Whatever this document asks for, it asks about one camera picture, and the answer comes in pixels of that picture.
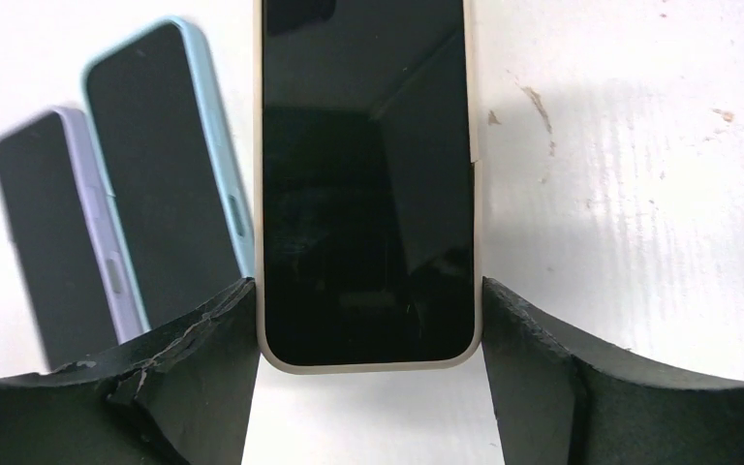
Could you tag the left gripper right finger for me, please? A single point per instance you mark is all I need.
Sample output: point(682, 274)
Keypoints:
point(564, 396)

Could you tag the phone with blue case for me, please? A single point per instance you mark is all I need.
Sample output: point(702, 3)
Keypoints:
point(167, 159)

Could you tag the phone with beige case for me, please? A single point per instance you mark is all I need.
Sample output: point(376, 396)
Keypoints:
point(367, 186)

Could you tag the phone with lavender case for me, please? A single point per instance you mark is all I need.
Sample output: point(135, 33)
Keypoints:
point(67, 247)

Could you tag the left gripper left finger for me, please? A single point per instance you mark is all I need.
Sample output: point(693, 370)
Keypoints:
point(179, 394)

